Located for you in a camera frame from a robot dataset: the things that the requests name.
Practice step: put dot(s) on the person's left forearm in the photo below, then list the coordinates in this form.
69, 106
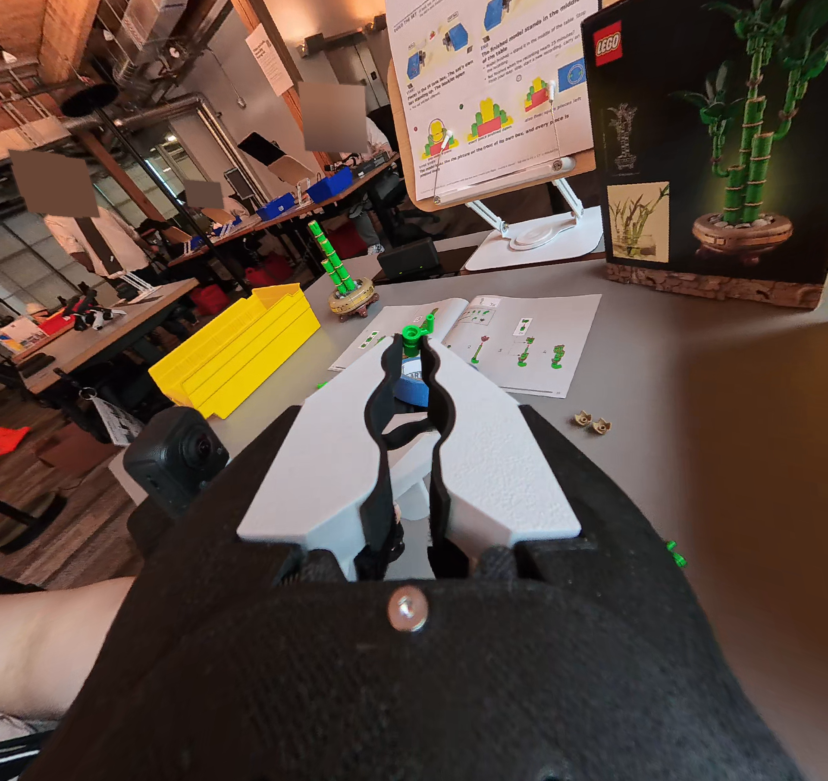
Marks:
58, 638

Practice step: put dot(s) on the white stand base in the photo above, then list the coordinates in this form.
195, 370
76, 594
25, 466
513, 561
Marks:
537, 237

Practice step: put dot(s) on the blue plastic bin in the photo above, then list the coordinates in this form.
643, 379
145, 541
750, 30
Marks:
275, 208
330, 187

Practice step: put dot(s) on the lego instruction booklet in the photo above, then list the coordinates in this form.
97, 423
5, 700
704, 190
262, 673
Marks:
550, 341

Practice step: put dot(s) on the black rectangular device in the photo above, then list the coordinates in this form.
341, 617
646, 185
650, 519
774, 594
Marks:
407, 263

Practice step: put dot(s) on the black pole stand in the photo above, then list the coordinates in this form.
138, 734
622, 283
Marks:
162, 185

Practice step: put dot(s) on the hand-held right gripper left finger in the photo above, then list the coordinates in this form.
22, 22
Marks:
304, 470

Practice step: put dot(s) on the blue masking tape roll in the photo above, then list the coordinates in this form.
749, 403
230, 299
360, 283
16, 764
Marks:
411, 386

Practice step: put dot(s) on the yellow plastic bin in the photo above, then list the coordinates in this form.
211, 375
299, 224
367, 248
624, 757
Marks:
246, 347

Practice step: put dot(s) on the black lego set box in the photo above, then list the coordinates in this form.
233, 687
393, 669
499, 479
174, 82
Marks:
711, 114

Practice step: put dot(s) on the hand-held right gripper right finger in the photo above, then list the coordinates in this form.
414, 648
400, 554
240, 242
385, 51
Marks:
511, 470

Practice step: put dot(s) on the small toy robot arm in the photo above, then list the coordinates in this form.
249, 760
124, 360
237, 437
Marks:
90, 315

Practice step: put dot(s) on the tablet on wooden stand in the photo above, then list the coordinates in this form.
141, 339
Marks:
278, 159

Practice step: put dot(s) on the lego bamboo pot model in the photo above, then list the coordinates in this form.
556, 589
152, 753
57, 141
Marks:
349, 295

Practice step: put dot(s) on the person's left hand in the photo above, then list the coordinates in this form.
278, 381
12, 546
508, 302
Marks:
397, 519

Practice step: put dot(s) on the printed instruction sheet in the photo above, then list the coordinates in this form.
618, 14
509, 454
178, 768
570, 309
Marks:
491, 49

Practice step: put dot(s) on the red plastic container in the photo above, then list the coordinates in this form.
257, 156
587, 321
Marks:
349, 240
270, 271
212, 302

